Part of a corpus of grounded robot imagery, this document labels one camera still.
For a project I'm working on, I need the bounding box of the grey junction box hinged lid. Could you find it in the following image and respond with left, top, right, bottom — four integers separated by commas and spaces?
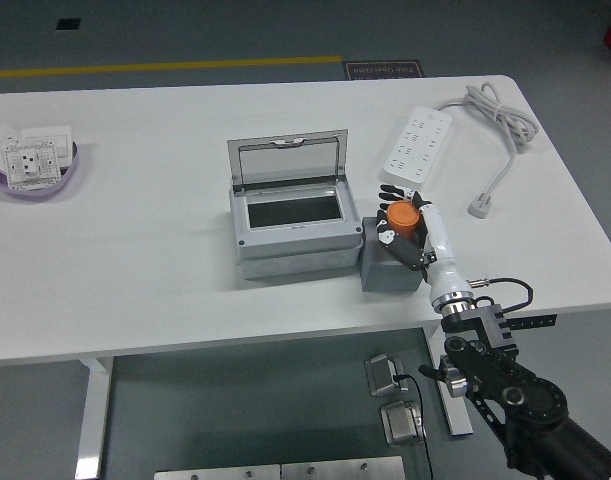
227, 129, 364, 281

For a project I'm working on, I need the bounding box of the black table control panel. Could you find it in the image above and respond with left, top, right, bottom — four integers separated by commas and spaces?
504, 313, 558, 331

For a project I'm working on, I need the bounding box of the white switch plate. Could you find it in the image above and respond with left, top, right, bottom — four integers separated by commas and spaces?
20, 125, 74, 166

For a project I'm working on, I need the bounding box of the dark floor sign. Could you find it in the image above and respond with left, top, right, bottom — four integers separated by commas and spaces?
342, 59, 429, 81

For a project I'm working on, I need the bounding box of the metal base plate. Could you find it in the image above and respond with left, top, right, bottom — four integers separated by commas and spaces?
280, 455, 406, 480
153, 463, 282, 480

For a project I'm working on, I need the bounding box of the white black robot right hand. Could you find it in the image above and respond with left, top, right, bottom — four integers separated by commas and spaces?
376, 183, 474, 312

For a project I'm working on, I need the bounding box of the white socket module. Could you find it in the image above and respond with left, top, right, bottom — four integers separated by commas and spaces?
2, 139, 62, 190

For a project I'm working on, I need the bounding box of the white power strip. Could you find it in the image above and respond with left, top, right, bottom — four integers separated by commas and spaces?
382, 105, 455, 191

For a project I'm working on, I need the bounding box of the grey power cord with plug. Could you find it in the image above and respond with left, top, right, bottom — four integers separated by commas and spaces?
433, 82, 540, 220

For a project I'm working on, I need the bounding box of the white cover plate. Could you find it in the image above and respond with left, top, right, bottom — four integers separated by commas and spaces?
0, 123, 22, 169

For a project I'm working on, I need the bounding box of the grey cube with round hole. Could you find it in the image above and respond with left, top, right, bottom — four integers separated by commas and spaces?
359, 215, 427, 294

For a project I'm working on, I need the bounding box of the orange cylinder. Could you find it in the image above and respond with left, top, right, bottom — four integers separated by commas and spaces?
387, 200, 421, 241

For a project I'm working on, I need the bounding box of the black floor cable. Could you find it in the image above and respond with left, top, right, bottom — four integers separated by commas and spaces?
392, 372, 435, 480

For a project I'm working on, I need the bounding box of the metal floor socket box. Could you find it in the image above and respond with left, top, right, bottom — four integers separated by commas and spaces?
379, 399, 429, 448
363, 353, 410, 399

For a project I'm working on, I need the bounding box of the purple bowl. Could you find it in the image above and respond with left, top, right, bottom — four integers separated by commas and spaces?
0, 140, 81, 201

